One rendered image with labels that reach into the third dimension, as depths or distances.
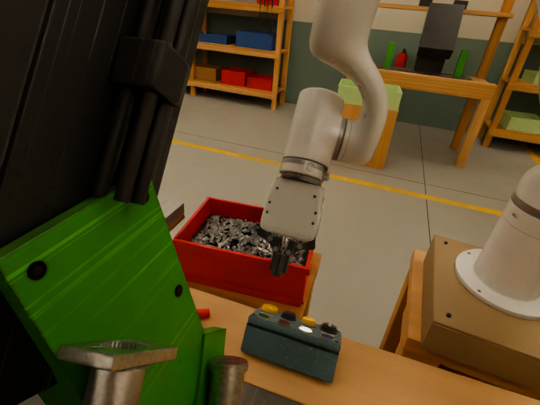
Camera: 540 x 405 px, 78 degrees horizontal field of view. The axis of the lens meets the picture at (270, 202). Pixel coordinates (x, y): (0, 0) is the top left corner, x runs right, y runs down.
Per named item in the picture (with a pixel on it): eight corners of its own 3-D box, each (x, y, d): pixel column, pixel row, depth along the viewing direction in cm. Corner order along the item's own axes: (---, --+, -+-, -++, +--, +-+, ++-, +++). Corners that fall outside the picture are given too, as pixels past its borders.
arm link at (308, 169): (331, 174, 63) (327, 190, 63) (286, 165, 65) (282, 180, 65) (329, 164, 55) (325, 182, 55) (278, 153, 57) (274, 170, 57)
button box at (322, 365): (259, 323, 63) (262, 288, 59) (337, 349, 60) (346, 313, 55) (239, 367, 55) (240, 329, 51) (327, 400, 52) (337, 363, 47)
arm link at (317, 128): (329, 174, 64) (282, 163, 64) (345, 109, 65) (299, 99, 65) (336, 166, 55) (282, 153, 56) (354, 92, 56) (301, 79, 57)
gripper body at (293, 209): (330, 186, 62) (316, 243, 61) (279, 173, 65) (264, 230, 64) (329, 177, 55) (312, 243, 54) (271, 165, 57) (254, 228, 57)
